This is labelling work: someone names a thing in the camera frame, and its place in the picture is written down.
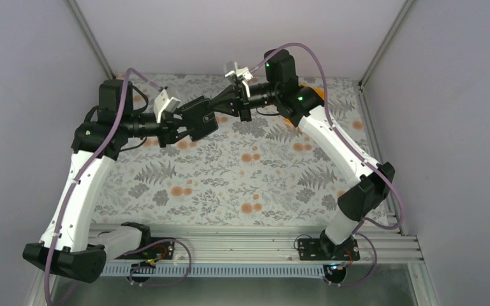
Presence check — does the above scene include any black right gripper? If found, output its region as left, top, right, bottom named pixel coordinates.
left=207, top=82, right=279, bottom=122

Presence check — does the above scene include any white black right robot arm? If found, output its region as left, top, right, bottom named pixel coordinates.
left=211, top=48, right=395, bottom=259

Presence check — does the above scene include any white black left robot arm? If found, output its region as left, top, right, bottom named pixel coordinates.
left=22, top=79, right=181, bottom=283

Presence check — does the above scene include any floral table cover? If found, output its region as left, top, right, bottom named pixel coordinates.
left=89, top=73, right=392, bottom=227

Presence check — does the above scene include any orange plastic bin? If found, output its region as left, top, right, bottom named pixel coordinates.
left=279, top=86, right=324, bottom=127

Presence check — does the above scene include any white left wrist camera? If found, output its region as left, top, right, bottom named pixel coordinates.
left=153, top=87, right=182, bottom=124

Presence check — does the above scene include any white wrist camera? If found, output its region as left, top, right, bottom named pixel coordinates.
left=224, top=61, right=253, bottom=84
left=153, top=87, right=182, bottom=124

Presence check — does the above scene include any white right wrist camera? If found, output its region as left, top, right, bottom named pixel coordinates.
left=224, top=61, right=253, bottom=84

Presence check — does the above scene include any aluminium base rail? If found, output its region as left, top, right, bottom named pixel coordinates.
left=44, top=224, right=424, bottom=265

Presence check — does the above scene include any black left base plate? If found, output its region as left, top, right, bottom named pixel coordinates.
left=117, top=237, right=175, bottom=260

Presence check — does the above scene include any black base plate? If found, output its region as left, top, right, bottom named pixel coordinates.
left=117, top=237, right=175, bottom=260
left=295, top=237, right=360, bottom=261

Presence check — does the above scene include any right aluminium frame post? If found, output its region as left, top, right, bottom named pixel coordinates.
left=358, top=0, right=415, bottom=91

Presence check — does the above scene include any aluminium frame corner post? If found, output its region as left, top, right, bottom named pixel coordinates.
left=64, top=0, right=115, bottom=79

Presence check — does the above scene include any perforated cable duct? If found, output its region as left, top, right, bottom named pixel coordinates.
left=101, top=262, right=347, bottom=280

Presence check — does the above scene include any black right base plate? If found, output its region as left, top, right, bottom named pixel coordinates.
left=295, top=237, right=360, bottom=261

